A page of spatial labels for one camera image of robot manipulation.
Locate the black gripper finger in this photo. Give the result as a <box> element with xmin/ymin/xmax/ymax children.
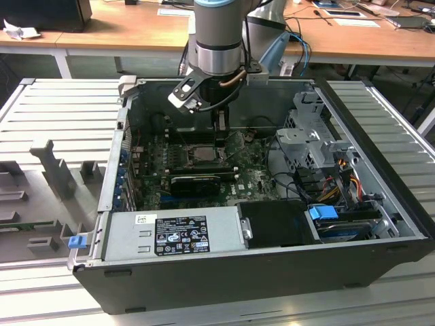
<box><xmin>210</xmin><ymin>104</ymin><xmax>231</xmax><ymax>149</ymax></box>

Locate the wire locking lever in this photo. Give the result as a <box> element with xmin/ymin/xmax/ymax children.
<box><xmin>177</xmin><ymin>130</ymin><xmax>192</xmax><ymax>151</ymax></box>

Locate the CPU socket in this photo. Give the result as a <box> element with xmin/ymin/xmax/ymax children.
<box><xmin>181</xmin><ymin>142</ymin><xmax>230</xmax><ymax>168</ymax></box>

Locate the blue expansion slot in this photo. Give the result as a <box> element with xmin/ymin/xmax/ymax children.
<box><xmin>158</xmin><ymin>194</ymin><xmax>218</xmax><ymax>204</ymax></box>

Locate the green motherboard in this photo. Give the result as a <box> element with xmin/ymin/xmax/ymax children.
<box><xmin>130</xmin><ymin>127</ymin><xmax>285</xmax><ymax>210</ymax></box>

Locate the black graphics card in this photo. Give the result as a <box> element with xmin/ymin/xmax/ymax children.
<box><xmin>169</xmin><ymin>175</ymin><xmax>222</xmax><ymax>198</ymax></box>

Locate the pale blue teach pendant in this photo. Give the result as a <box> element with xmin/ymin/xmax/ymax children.
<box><xmin>260</xmin><ymin>32</ymin><xmax>292</xmax><ymax>73</ymax></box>

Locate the metal drive cage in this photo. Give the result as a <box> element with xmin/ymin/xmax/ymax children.
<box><xmin>275</xmin><ymin>90</ymin><xmax>361</xmax><ymax>170</ymax></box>

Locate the white paper sheet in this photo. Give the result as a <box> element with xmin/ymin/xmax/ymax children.
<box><xmin>157</xmin><ymin>7</ymin><xmax>190</xmax><ymax>17</ymax></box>
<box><xmin>334</xmin><ymin>17</ymin><xmax>382</xmax><ymax>29</ymax></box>

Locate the wooden desk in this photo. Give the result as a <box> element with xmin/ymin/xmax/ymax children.
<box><xmin>0</xmin><ymin>0</ymin><xmax>435</xmax><ymax>67</ymax></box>

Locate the hard disk in blue carrier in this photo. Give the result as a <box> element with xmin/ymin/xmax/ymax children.
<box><xmin>304</xmin><ymin>203</ymin><xmax>375</xmax><ymax>244</ymax></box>

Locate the grey power supply unit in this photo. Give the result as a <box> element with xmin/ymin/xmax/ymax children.
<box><xmin>103</xmin><ymin>206</ymin><xmax>245</xmax><ymax>262</ymax></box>

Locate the black open PC case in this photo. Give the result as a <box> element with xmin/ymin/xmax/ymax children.
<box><xmin>66</xmin><ymin>76</ymin><xmax>435</xmax><ymax>315</ymax></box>

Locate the dark tablet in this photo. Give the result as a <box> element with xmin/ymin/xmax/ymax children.
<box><xmin>321</xmin><ymin>8</ymin><xmax>367</xmax><ymax>18</ymax></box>

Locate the blue case latch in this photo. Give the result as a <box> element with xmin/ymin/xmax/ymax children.
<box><xmin>67</xmin><ymin>236</ymin><xmax>86</xmax><ymax>251</ymax></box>

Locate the grey parts rack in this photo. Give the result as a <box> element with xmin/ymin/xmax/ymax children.
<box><xmin>0</xmin><ymin>139</ymin><xmax>109</xmax><ymax>264</ymax></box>

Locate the black computer box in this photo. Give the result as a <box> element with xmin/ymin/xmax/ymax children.
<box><xmin>0</xmin><ymin>0</ymin><xmax>92</xmax><ymax>33</ymax></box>

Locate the crumpled white paper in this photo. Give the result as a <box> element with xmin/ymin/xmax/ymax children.
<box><xmin>3</xmin><ymin>18</ymin><xmax>41</xmax><ymax>40</ymax></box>

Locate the dark laptop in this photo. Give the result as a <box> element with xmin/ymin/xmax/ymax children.
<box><xmin>385</xmin><ymin>15</ymin><xmax>430</xmax><ymax>31</ymax></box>

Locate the green RAM stick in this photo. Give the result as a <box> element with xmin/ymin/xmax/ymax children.
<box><xmin>0</xmin><ymin>221</ymin><xmax>55</xmax><ymax>230</ymax></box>

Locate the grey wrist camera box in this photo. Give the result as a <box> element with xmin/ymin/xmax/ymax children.
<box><xmin>168</xmin><ymin>77</ymin><xmax>201</xmax><ymax>115</ymax></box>
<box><xmin>246</xmin><ymin>69</ymin><xmax>272</xmax><ymax>86</ymax></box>

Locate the blue cable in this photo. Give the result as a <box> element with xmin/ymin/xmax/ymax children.
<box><xmin>288</xmin><ymin>32</ymin><xmax>312</xmax><ymax>69</ymax></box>

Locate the yellow red wire bundle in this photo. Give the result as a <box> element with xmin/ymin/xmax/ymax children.
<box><xmin>319</xmin><ymin>169</ymin><xmax>362</xmax><ymax>204</ymax></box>

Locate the metal disk bay frame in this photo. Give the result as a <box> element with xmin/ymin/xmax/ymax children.
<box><xmin>339</xmin><ymin>142</ymin><xmax>402</xmax><ymax>238</ymax></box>

